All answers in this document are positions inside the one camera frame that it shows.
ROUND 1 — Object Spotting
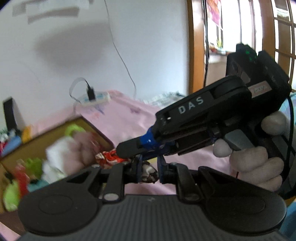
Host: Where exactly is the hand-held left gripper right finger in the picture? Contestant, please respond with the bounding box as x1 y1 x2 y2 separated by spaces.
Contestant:
157 156 234 203

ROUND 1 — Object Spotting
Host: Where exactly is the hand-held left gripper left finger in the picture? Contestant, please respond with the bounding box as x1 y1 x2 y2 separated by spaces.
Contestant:
65 155 144 202

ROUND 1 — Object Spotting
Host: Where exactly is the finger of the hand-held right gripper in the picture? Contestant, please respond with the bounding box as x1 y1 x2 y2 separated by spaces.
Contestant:
116 89 217 158
139 129 218 161

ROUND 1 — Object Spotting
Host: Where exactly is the red white patterned cloth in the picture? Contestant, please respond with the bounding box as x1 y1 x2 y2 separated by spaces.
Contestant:
96 149 160 184

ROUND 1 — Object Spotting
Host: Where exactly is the yellow wooden box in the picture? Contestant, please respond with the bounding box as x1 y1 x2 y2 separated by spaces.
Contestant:
0 116 115 230

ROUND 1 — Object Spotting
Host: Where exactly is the person's right hand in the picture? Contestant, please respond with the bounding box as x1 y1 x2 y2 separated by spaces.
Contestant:
213 112 288 193

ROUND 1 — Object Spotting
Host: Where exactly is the plaid cloth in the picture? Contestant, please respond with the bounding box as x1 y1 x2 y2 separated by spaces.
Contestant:
142 91 186 108

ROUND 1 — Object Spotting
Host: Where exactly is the pink floral sheet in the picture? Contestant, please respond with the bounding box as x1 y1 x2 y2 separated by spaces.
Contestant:
0 89 234 241

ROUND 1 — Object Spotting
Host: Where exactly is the window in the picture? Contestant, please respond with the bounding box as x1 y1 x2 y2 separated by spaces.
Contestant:
203 0 262 63

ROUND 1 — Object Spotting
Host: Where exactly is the pink white plush toy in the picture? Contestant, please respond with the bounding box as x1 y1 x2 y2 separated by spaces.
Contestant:
43 132 99 184

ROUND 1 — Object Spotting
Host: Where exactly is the lime green plush toy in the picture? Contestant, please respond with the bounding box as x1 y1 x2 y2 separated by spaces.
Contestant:
64 125 80 137

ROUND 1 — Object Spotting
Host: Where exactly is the white power strip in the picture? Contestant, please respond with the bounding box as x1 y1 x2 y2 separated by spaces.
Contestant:
79 91 110 107

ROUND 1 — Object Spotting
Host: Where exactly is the pink curtain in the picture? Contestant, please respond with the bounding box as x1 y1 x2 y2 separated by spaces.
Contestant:
207 0 223 25

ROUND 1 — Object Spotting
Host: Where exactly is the green sock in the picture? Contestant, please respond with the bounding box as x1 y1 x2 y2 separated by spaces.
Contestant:
24 158 43 178

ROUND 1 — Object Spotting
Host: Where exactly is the red plush toy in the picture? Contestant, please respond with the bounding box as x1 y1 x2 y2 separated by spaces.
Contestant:
14 165 28 189

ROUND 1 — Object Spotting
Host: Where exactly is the yellow book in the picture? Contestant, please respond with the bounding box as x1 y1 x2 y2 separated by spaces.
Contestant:
22 125 33 143

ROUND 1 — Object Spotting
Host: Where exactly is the large green plush toy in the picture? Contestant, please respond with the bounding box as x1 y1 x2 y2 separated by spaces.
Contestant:
3 181 23 212

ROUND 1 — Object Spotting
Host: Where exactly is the blue case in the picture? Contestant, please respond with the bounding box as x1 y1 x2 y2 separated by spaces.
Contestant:
0 136 22 156

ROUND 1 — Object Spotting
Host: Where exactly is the small white green toy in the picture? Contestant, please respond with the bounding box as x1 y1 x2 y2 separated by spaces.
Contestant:
0 128 21 142

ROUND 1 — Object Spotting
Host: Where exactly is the black rectangular speaker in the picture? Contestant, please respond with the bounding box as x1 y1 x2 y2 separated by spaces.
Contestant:
3 97 18 131

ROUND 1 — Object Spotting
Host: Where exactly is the wooden lattice frame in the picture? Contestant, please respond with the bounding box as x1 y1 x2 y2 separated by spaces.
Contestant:
258 0 296 91

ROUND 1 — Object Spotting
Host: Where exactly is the wooden door frame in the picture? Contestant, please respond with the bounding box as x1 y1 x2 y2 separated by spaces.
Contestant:
187 0 206 93

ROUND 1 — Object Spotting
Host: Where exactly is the black charging cable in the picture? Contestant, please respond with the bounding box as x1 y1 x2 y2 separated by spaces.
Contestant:
69 77 91 104

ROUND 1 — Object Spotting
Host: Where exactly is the thin wall cable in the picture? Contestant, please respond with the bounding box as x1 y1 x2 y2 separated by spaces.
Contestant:
104 0 137 100

